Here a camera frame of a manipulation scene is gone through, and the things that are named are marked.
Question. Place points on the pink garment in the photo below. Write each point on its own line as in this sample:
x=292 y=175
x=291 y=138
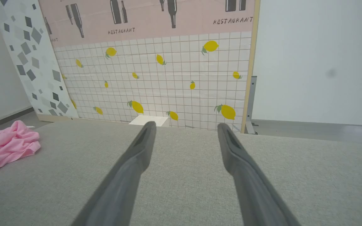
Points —
x=6 y=144

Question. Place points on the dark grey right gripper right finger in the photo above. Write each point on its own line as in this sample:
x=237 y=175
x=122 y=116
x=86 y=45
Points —
x=247 y=179

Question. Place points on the lemon and restaurant print panel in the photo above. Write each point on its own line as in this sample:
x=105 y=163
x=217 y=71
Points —
x=168 y=72

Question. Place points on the grey metal panel bracket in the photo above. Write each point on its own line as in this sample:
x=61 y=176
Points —
x=250 y=103

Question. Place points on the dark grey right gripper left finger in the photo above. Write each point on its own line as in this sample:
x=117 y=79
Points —
x=127 y=175

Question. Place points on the white flat board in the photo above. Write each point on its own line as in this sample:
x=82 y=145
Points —
x=148 y=120

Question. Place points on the white panel with grey shapes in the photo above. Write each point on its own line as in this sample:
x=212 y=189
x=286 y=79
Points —
x=33 y=59

